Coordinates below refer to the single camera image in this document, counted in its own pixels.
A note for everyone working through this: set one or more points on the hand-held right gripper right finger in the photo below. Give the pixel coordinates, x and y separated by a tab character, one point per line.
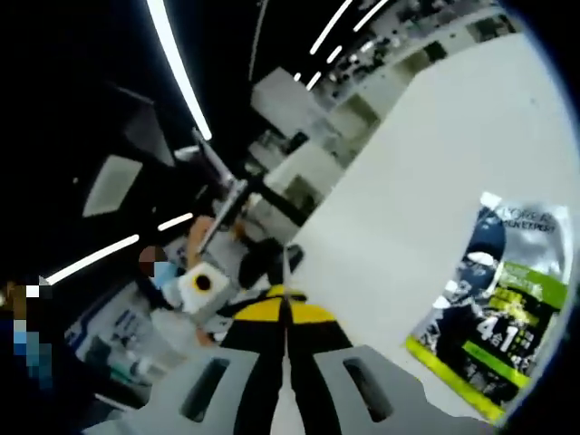
321	335

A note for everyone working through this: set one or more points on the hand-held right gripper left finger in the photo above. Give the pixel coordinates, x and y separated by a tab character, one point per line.
254	335

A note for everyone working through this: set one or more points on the long ceiling light strip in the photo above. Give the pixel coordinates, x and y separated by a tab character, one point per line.
181	72

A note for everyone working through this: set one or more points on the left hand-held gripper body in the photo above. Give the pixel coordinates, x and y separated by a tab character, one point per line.
204	294

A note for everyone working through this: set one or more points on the square ceiling vent panel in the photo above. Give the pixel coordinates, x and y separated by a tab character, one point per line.
113	186

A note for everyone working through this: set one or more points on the green blue skincare sachet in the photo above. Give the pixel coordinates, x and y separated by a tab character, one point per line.
498	317

